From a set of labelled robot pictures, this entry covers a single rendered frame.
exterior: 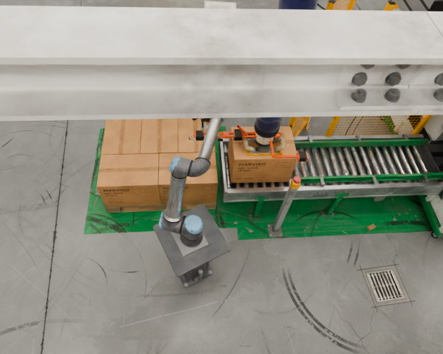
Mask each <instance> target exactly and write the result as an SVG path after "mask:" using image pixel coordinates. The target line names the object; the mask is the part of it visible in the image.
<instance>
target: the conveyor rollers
mask: <svg viewBox="0 0 443 354"><path fill-rule="evenodd" d="M388 147H389V149H390V152H391V154H392V157H393V159H394V162H395V164H396V165H397V168H398V170H399V173H400V174H401V173H405V172H404V169H403V167H402V165H401V162H400V161H399V158H398V156H397V153H396V151H395V149H394V146H388ZM403 147H404V149H405V151H406V154H407V156H408V158H409V160H410V162H411V165H412V167H413V169H414V171H415V173H421V172H420V169H419V168H418V165H417V163H416V161H415V159H414V157H413V155H412V153H411V150H410V148H409V146H408V145H403ZM223 148H224V161H225V169H226V183H227V189H232V188H231V179H230V171H229V158H228V149H227V145H223ZM342 148H343V150H344V153H345V156H346V159H347V163H348V165H349V169H350V171H351V174H352V176H355V175H357V173H356V171H355V168H354V165H353V162H352V158H351V157H350V154H349V150H348V148H347V147H342ZM350 148H351V151H352V154H353V157H354V160H355V162H356V165H357V168H358V170H359V174H360V175H365V173H364V170H363V167H362V165H361V162H360V159H359V156H358V154H357V150H356V148H355V147H350ZM373 148H374V150H375V153H376V156H377V158H378V161H379V163H380V166H381V168H382V170H383V173H384V174H389V172H388V170H387V167H386V165H385V162H384V160H383V157H382V155H381V153H380V150H379V147H378V146H373ZM396 148H397V151H398V153H399V156H400V157H401V159H402V162H403V164H404V166H405V169H406V171H407V173H413V172H412V170H411V167H410V165H409V163H408V161H407V158H406V156H405V154H404V151H403V150H402V147H401V146H396ZM411 148H412V150H413V153H414V154H415V156H416V159H417V160H418V163H419V165H420V167H421V169H422V171H423V173H429V172H428V170H427V168H426V165H425V163H424V161H423V159H422V157H421V155H420V153H419V151H418V149H417V147H416V146H415V145H411ZM319 149H320V152H321V156H322V159H323V163H324V166H325V169H326V173H327V176H332V173H331V170H330V166H329V163H328V159H327V156H326V152H325V150H324V147H320V148H319ZM327 149H328V154H329V156H330V160H331V163H332V165H333V169H334V172H335V175H336V176H340V172H339V169H338V165H337V162H336V160H335V155H334V153H333V149H332V148H331V147H327ZM358 149H359V152H360V154H361V158H362V159H363V162H364V166H365V167H366V171H367V174H368V175H373V172H372V170H371V167H370V164H369V163H368V159H367V157H366V153H365V152H364V149H363V147H358ZM381 149H382V151H383V154H384V156H385V158H386V161H387V164H388V166H389V168H390V171H391V173H392V174H397V172H396V169H395V167H394V164H393V163H392V160H391V158H390V155H389V153H388V151H387V148H386V146H381ZM366 150H367V152H368V155H369V157H370V160H371V163H372V165H373V168H374V171H375V174H376V175H378V174H381V172H380V169H379V167H378V164H377V162H376V160H375V157H374V155H373V152H372V149H371V146H368V147H366ZM304 151H307V156H308V160H307V164H308V167H309V172H310V175H311V176H316V175H315V172H314V167H313V164H312V159H311V156H310V153H309V148H304ZM335 151H336V153H337V156H338V159H339V162H340V166H341V169H342V172H343V175H344V176H348V175H349V174H348V172H347V168H346V166H345V162H344V159H343V156H342V153H341V150H340V147H335ZM312 152H313V156H314V160H315V163H316V167H317V171H318V173H319V176H324V174H323V170H322V167H321V163H320V160H319V156H318V152H317V150H316V147H312ZM299 163H300V169H301V172H302V177H307V172H306V169H305V165H304V162H299ZM293 174H294V177H295V176H299V174H298V171H297V165H295V168H294V169H293Z"/></svg>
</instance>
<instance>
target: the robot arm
mask: <svg viewBox="0 0 443 354"><path fill-rule="evenodd" d="M200 119H201V122H202V132H203V130H204V129H207V132H206V134H205V138H204V141H203V144H202V146H201V149H200V152H199V155H198V157H196V158H195V160H194V161H193V160H191V159H186V158H183V157H177V156H175V157H174V158H173V160H172V163H171V164H170V167H169V171H170V172H171V180H170V186H169V196H168V201H167V208H166V209H165V210H164V211H163V212H162V213H161V216H160V222H159V227H160V228H161V229H163V230H168V231H171V232H175V233H179V234H180V239H181V242H182V243H183V244H184V245H185V246H187V247H196V246H198V245H199V244H200V243H201V242H202V240H203V233H202V230H203V221H202V220H201V218H200V217H199V216H196V215H190V216H184V215H183V214H182V212H181V206H182V202H183V197H184V190H185V185H186V178H187V176H188V177H198V176H201V175H203V174H204V173H206V172H207V171H208V169H209V168H210V165H211V163H210V157H211V154H212V151H213V148H214V144H215V141H216V138H217V134H218V132H219V127H220V125H221V123H222V122H223V121H224V118H200ZM205 122H209V126H207V125H206V123H205ZM203 123H204V126H203Z"/></svg>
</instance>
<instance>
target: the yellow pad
mask: <svg viewBox="0 0 443 354"><path fill-rule="evenodd" d="M251 147H253V148H254V150H253V151H252V152H251V151H249V150H246V154H247V156H256V155H271V148H270V146H269V152H261V150H260V146H251ZM276 147H278V146H273V148H274V154H275V155H283V152H282V150H279V151H276Z"/></svg>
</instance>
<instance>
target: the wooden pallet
mask: <svg viewBox="0 0 443 354"><path fill-rule="evenodd" d="M201 204H205V206H206V207H207V209H216V202H208V203H188V204H182V206H181V210H190V209H193V208H195V207H197V206H200V205H201ZM105 208H106V210H107V212H108V213H118V212H137V211H164V210H165V209H166V208H167V204H162V203H161V204H149V205H130V206H106V207H105Z"/></svg>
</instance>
